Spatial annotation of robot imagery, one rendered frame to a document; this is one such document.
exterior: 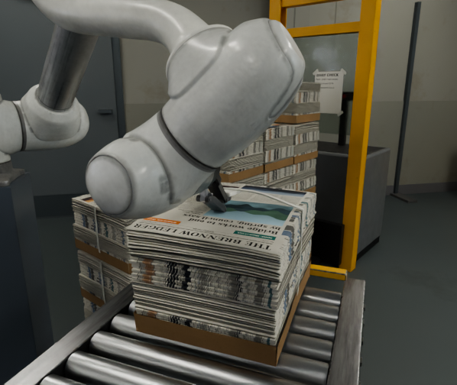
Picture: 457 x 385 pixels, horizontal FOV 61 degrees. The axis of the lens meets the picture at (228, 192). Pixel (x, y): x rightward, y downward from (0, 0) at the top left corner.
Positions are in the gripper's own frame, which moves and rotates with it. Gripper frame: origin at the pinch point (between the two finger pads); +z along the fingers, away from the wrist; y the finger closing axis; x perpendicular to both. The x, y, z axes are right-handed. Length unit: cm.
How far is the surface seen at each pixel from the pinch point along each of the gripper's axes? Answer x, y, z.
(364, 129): 21, -6, 187
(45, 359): -24, 36, -28
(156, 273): -7.6, 20.5, -17.9
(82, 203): -78, 27, 44
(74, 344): -22.2, 35.6, -23.1
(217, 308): 4.3, 25.4, -16.9
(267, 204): 7.7, 9.2, 0.5
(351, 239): 20, 69, 194
